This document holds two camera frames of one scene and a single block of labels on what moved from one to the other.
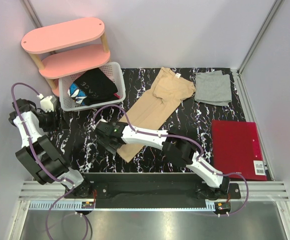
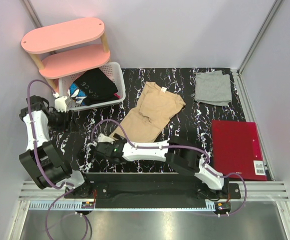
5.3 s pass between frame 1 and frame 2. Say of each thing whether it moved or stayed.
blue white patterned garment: stayed
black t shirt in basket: stayed
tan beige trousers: moved
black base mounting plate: stayed
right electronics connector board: stayed
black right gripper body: moved
